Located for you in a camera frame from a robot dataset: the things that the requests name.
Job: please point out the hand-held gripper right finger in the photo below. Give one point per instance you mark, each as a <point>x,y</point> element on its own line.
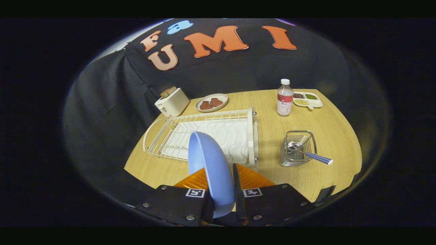
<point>237,190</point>

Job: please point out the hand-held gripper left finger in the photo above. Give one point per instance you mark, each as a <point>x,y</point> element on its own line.
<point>177,204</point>

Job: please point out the blue plate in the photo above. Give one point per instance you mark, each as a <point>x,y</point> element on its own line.
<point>211,163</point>

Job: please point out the white oval plate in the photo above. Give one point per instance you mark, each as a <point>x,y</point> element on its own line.
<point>221,97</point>

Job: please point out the brown meat piece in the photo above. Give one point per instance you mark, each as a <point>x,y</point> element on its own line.
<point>216,102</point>
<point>205,105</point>

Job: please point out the clear bottle with red label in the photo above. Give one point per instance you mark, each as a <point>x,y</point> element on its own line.
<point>284,102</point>

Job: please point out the white toaster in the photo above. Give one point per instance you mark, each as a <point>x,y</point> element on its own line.
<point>173,103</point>

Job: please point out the toast slice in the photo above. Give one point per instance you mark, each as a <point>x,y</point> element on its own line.
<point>168,92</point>

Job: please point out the white divided tray with beans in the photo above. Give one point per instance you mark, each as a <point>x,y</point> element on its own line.
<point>316,102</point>

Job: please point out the black backdrop cloth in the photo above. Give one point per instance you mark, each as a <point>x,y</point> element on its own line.
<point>238,68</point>

